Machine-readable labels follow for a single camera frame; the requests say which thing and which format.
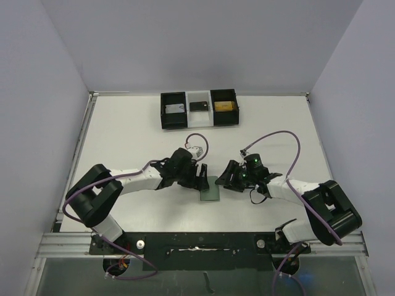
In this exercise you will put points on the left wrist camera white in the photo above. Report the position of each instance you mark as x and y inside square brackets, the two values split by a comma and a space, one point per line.
[196, 152]

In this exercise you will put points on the black right bin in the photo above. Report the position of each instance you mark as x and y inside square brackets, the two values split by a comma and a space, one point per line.
[225, 118]

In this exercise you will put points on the silver card in left bin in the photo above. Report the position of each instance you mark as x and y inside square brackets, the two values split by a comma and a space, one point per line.
[174, 108]

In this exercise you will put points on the white middle bin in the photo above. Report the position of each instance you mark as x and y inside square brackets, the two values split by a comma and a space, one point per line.
[199, 119]

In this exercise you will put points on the aluminium front rail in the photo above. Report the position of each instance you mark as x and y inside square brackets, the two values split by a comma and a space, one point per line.
[77, 244]

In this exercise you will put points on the black card in white bin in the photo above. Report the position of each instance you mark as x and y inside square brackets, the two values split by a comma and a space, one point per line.
[201, 106]

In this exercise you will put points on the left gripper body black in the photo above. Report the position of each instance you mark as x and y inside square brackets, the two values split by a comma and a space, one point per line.
[186, 177]

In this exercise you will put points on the black left bin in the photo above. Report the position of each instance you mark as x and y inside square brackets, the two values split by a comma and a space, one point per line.
[176, 120]

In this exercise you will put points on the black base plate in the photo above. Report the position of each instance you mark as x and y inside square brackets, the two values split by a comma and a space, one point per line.
[206, 251]

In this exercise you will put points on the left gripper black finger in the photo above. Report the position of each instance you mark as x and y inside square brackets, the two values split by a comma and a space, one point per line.
[203, 183]
[202, 171]

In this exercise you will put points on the gold credit card in bin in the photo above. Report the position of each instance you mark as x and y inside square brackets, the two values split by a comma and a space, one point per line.
[225, 106]

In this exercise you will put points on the green card holder wallet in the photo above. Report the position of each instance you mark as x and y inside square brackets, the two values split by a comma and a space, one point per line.
[213, 192]

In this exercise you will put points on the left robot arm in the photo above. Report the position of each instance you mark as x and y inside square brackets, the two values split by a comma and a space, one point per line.
[92, 198]

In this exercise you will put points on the black bin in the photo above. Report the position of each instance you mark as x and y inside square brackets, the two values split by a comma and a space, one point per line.
[176, 120]
[225, 118]

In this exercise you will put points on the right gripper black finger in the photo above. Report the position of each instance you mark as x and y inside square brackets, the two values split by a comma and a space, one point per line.
[231, 185]
[232, 172]

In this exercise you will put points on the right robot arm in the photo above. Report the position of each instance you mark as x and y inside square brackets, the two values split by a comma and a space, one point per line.
[330, 214]

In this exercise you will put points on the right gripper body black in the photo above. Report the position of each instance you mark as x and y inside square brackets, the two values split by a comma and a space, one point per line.
[238, 177]

